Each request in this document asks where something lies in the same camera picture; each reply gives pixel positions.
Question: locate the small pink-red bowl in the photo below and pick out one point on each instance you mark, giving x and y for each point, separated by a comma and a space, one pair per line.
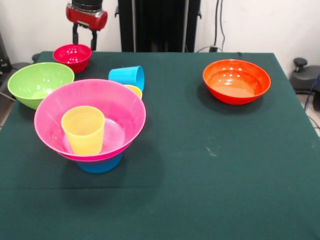
72, 60

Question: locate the pale yellow translucent cup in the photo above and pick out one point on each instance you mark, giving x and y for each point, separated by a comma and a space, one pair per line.
85, 140

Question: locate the blue cup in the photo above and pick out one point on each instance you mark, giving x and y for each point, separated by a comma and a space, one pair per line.
125, 75

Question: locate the orange bowl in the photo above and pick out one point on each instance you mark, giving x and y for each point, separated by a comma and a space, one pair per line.
235, 85

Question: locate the large pink bowl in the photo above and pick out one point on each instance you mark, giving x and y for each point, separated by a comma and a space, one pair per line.
125, 110

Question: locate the black grey floor stand base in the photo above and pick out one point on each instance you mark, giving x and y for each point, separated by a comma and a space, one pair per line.
305, 77
18, 64

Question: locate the orange-yellow cup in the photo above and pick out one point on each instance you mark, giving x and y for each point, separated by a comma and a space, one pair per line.
136, 90

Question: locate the blue bowl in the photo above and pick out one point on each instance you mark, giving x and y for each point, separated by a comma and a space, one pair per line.
100, 167

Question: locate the large green bowl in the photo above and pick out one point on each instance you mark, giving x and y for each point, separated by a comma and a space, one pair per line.
32, 85

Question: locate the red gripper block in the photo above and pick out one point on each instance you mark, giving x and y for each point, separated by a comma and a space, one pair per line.
85, 17

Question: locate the dark green table cloth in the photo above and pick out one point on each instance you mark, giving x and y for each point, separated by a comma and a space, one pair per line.
160, 205

